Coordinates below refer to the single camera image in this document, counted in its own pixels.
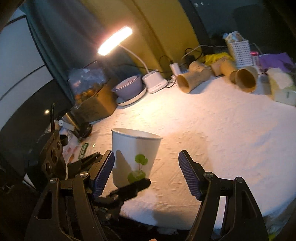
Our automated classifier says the white paper cup green print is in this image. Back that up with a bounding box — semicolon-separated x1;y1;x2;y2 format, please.
111;128;163;188

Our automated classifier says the brown paper cup lying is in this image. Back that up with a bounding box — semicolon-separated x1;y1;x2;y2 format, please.
189;60;206;72
177;70;211;93
220;60;238;84
235;66;258;93

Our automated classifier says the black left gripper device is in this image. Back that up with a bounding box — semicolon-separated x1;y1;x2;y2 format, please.
26;104;151;222

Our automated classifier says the white tablecloth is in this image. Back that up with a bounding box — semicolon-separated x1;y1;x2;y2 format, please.
67;74;296;230

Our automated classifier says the clear container with food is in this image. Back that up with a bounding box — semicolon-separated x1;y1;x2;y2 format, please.
68;60;119;123

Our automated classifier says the white plate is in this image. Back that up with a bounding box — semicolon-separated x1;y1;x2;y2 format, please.
116;85;147;106

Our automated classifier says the purple bowl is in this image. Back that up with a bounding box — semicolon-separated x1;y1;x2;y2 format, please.
111;75;142;100

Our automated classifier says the white LED desk lamp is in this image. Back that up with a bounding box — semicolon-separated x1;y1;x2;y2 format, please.
97;26;168;94

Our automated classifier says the white power adapter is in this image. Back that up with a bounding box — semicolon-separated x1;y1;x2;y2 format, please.
170;63;181;76

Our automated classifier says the white tissue pack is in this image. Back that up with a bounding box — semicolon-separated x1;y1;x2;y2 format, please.
265;67;296;107

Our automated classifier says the dark grey curtain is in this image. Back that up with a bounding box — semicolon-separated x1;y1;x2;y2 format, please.
20;1;140;102

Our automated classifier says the yellow cloth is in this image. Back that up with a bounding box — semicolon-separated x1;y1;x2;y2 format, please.
203;52;234;66

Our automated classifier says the purple cloth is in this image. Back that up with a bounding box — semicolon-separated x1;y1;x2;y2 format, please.
259;53;295;73

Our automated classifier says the white perforated basket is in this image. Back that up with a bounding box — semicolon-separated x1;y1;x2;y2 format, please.
227;40;253;68

